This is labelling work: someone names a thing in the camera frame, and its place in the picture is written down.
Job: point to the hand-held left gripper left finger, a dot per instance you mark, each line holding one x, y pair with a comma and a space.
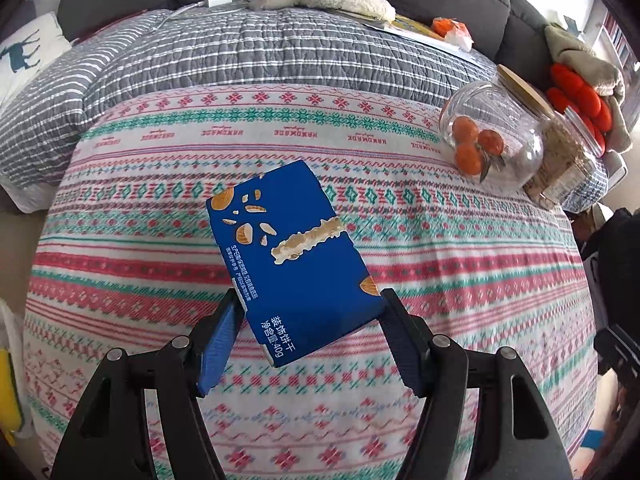
220, 340

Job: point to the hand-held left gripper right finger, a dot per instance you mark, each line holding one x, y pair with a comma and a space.
400, 345

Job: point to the blue biscuit box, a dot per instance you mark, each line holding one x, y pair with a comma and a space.
300, 285

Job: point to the white plastic waste bin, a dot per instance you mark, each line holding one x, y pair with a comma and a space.
10, 325

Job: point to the blue patterned cloth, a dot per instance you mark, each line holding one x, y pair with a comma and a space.
585, 190

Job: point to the clear jar of oats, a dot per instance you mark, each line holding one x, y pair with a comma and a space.
555, 160

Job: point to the glass jar wooden lid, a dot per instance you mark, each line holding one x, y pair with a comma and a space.
520, 125

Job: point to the small orange mandarin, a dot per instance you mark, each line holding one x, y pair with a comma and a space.
465, 130
470, 158
491, 142

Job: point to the orange plush cushion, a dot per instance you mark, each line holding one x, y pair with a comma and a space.
575, 90

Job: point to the red and beige plush toy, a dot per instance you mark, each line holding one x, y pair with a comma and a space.
580, 55

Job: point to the bookshelf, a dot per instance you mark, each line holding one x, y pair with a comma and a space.
620, 40

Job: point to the orange white packet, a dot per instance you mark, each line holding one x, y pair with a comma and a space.
445, 27

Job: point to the grey striped quilt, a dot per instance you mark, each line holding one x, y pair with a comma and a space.
250, 50

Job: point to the yellow cover book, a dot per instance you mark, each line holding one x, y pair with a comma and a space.
407, 24

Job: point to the white pillow teal deer print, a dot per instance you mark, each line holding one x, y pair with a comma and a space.
45, 35

